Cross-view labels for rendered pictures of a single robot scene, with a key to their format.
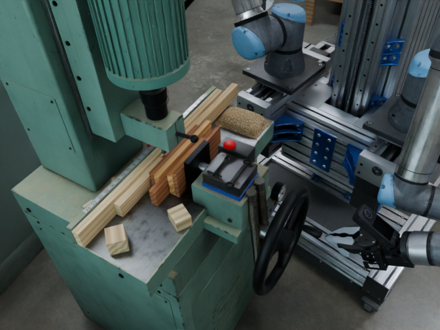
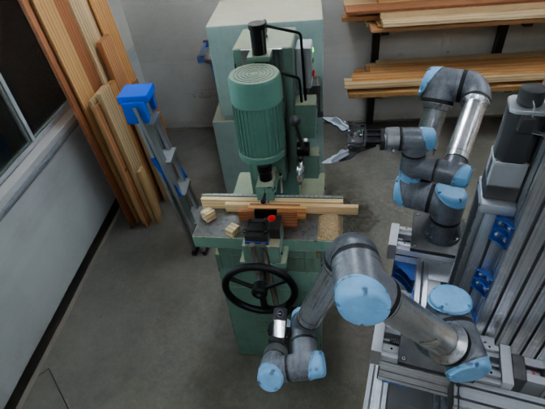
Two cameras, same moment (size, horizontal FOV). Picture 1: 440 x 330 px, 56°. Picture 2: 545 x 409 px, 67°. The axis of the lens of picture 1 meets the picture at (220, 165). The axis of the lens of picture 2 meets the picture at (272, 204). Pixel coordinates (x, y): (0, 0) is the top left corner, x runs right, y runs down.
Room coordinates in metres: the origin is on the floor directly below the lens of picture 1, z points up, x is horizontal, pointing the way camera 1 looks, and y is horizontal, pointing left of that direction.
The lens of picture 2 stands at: (0.30, -1.07, 2.05)
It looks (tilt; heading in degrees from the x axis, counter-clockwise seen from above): 41 degrees down; 68
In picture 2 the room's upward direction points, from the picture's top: 6 degrees counter-clockwise
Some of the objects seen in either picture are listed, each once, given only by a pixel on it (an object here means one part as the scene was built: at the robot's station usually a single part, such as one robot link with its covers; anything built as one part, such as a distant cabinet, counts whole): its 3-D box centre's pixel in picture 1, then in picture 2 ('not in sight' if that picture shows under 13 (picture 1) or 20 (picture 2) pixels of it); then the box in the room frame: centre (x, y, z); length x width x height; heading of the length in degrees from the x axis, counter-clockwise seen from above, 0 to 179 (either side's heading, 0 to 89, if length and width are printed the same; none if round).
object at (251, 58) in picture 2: not in sight; (259, 48); (0.85, 0.26, 1.54); 0.08 x 0.08 x 0.17; 57
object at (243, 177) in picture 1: (232, 166); (263, 228); (0.68, -0.03, 0.99); 0.13 x 0.11 x 0.06; 147
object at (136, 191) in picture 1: (184, 141); (290, 208); (0.85, 0.09, 0.92); 0.55 x 0.02 x 0.04; 147
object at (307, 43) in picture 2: not in sight; (304, 63); (1.07, 0.33, 1.40); 0.10 x 0.06 x 0.16; 57
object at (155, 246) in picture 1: (202, 188); (268, 234); (0.72, 0.05, 0.87); 0.61 x 0.30 x 0.06; 147
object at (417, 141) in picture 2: not in sight; (416, 139); (1.15, -0.24, 1.32); 0.11 x 0.08 x 0.09; 147
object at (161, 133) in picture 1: (154, 126); (268, 184); (0.79, 0.16, 1.03); 0.14 x 0.07 x 0.09; 57
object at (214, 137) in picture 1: (198, 160); (272, 218); (0.75, 0.05, 0.94); 0.20 x 0.01 x 0.08; 147
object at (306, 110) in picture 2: not in sight; (306, 116); (1.02, 0.24, 1.23); 0.09 x 0.08 x 0.15; 57
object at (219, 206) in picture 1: (231, 188); (263, 241); (0.67, -0.02, 0.92); 0.15 x 0.13 x 0.09; 147
